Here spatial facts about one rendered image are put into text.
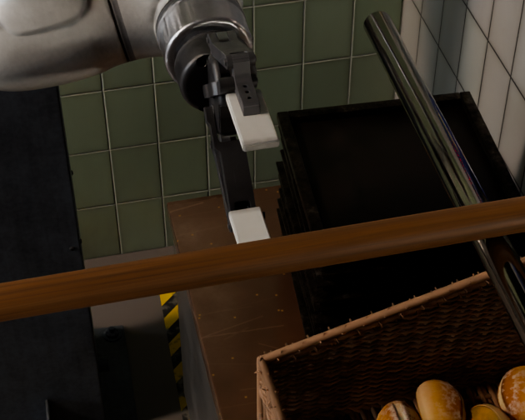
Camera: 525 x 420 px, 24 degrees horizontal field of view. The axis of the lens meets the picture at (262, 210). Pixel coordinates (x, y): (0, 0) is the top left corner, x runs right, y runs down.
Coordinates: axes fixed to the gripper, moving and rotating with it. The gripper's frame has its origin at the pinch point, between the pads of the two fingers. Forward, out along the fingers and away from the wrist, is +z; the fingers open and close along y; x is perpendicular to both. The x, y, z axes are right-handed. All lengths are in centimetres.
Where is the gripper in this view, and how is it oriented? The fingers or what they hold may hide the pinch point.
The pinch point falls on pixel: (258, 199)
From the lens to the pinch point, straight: 102.8
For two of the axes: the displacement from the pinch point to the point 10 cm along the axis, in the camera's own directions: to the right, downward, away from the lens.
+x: -9.7, 1.5, -1.6
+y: 0.0, 7.3, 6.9
